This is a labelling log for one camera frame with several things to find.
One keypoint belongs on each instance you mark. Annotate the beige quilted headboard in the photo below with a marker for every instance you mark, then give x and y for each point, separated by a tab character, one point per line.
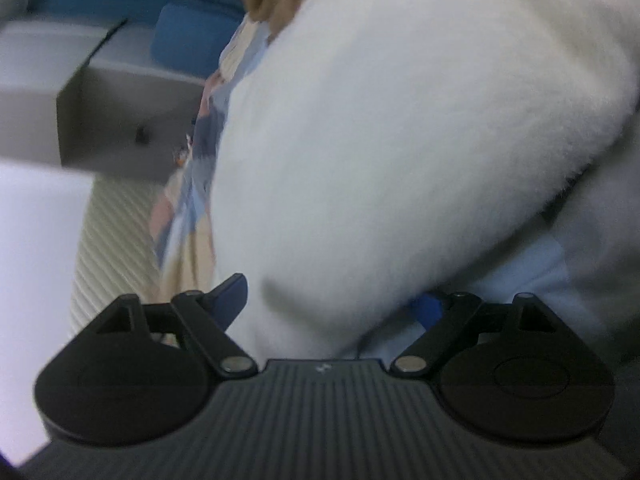
115	250

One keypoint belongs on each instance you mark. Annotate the grey wardrobe cabinet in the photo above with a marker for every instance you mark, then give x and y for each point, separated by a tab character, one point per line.
100	110

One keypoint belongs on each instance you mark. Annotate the white striped sweater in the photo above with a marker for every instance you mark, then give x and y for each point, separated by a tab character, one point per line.
400	135

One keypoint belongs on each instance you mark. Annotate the blue padded stool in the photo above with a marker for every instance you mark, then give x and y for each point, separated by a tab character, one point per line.
195	40

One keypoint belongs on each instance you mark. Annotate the patchwork quilt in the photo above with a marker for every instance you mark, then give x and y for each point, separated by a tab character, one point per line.
192	210

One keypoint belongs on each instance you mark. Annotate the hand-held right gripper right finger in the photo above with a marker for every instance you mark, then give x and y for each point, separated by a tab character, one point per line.
431	310

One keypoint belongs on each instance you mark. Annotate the black wall charger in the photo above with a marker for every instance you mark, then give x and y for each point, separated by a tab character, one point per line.
143	135

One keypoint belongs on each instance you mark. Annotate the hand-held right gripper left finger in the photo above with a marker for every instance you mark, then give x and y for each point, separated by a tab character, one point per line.
231	300

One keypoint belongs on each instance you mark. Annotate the group of small bottles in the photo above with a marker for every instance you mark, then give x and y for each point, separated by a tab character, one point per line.
181	152

